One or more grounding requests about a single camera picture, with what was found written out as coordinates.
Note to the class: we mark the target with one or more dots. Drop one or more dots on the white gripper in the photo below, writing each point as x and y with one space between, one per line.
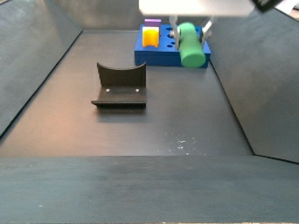
190 8

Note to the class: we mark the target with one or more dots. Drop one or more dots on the green oval cylinder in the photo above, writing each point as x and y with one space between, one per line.
189 47

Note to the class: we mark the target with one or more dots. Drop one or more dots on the black curved fixture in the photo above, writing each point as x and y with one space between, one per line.
121 87

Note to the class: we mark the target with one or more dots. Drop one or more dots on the purple block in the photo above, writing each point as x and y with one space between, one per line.
152 22

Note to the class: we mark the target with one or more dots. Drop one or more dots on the yellow arch block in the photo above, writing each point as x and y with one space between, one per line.
150 35

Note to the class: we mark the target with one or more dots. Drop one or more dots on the blue foam shape block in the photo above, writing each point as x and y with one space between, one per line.
164 55

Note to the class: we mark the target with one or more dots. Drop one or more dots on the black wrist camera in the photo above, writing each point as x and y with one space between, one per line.
265 5

